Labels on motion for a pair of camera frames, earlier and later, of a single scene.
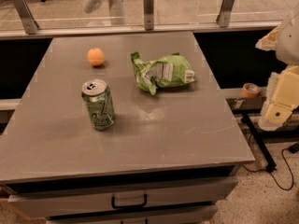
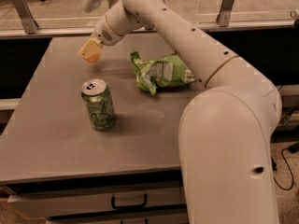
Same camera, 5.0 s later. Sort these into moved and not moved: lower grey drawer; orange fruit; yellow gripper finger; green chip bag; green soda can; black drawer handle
Moved: orange fruit; yellow gripper finger
Not moved: green chip bag; black drawer handle; green soda can; lower grey drawer
